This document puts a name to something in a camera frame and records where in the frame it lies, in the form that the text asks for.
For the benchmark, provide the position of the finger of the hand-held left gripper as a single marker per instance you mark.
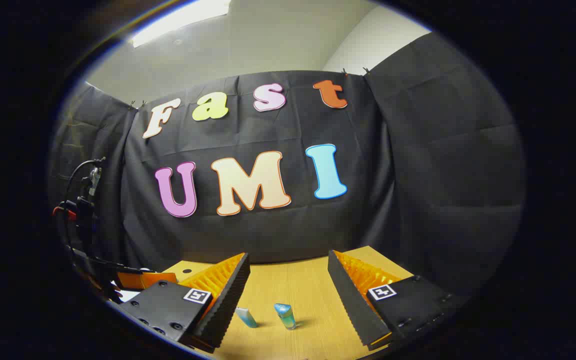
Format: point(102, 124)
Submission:
point(148, 280)

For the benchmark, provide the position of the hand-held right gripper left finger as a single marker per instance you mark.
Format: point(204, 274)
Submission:
point(228, 295)

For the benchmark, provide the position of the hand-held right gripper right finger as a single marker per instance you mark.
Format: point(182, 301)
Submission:
point(348, 300)

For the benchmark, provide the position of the white and blue tube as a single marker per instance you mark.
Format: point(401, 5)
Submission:
point(247, 318)

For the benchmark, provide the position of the clear blue bottle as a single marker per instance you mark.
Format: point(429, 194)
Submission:
point(286, 316)

